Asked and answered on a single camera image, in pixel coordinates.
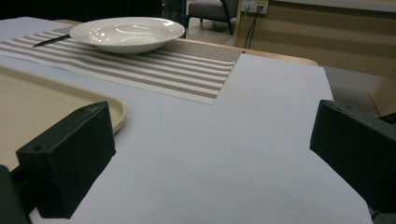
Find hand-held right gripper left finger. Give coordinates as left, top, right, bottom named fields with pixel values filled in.
left=16, top=101, right=117, bottom=219

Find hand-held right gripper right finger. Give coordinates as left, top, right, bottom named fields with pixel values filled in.
left=309, top=99, right=396, bottom=214

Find beige tray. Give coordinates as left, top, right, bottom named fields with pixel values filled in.
left=0, top=65, right=128, bottom=173

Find dark knife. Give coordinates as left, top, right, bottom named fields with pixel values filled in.
left=33, top=34, right=72, bottom=49

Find striped placemat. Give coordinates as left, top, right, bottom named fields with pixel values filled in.
left=0, top=25, right=246, bottom=105

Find white deep plate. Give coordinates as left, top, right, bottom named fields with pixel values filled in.
left=68, top=16, right=186, bottom=56

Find white tablecloth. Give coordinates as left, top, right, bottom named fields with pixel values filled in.
left=0, top=16, right=375, bottom=224

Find grey armchair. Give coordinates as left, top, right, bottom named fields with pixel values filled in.
left=186, top=0, right=240, bottom=35

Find black cable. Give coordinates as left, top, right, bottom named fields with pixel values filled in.
left=244, top=5, right=263, bottom=49

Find white wall socket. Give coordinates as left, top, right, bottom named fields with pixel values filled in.
left=240, top=0, right=269, bottom=15

